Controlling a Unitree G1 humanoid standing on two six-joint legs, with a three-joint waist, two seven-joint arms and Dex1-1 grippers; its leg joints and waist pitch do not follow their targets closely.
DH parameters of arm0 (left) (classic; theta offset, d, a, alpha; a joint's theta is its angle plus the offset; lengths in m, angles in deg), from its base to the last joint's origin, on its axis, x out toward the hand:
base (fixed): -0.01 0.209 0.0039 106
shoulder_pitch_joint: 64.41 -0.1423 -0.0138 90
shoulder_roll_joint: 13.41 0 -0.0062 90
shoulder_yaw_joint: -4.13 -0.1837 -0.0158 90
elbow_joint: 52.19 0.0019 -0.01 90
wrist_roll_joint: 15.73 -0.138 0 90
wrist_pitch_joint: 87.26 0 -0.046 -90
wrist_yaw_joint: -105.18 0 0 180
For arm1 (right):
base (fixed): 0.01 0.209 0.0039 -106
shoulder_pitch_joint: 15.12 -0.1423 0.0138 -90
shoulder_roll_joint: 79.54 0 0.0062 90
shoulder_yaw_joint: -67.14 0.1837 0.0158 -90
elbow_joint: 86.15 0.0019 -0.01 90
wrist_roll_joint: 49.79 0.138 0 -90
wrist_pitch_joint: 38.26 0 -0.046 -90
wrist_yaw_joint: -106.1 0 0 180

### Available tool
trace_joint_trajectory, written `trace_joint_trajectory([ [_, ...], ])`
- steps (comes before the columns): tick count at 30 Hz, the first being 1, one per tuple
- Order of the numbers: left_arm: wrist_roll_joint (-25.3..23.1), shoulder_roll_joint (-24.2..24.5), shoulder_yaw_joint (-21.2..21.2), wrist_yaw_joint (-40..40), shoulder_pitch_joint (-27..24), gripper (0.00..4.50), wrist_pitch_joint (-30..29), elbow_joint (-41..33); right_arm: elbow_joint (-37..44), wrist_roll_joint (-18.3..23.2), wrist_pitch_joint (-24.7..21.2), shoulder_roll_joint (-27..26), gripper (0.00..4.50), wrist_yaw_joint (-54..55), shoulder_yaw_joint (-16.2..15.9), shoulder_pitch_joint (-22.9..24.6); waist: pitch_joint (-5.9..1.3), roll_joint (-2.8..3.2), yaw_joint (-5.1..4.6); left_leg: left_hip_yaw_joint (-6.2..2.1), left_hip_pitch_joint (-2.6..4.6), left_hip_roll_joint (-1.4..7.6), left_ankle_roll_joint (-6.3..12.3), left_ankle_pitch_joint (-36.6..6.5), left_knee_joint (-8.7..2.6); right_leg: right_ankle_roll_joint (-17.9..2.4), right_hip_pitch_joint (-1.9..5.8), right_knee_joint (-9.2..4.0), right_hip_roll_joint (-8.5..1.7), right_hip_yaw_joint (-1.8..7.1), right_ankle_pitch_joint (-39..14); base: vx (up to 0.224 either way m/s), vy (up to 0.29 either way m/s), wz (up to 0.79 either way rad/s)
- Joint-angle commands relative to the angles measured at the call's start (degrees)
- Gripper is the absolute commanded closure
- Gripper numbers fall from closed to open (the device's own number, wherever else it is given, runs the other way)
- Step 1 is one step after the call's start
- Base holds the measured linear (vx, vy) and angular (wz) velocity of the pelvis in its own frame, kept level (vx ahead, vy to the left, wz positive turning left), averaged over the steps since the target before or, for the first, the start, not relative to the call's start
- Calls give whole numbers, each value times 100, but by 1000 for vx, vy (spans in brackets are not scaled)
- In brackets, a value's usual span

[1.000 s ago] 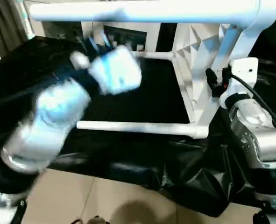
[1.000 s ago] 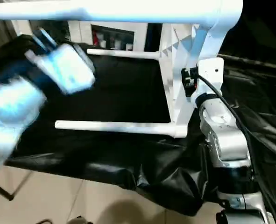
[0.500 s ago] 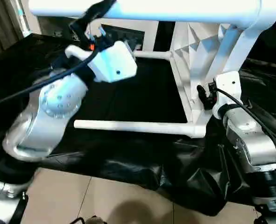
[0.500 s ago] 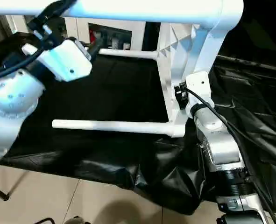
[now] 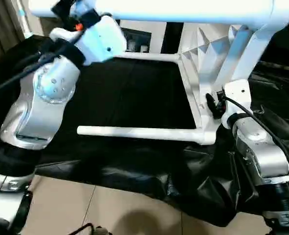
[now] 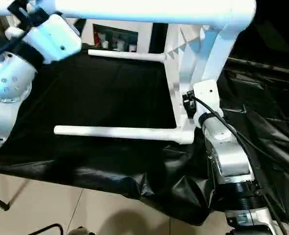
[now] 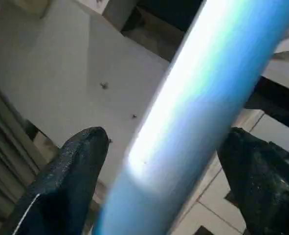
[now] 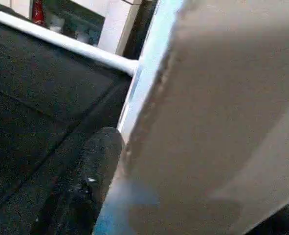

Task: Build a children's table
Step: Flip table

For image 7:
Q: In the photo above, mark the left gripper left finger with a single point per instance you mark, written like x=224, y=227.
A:
x=66, y=181

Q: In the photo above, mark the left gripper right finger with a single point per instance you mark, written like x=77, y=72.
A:
x=266, y=181

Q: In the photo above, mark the white plastic table leg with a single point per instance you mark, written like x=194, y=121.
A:
x=198, y=107

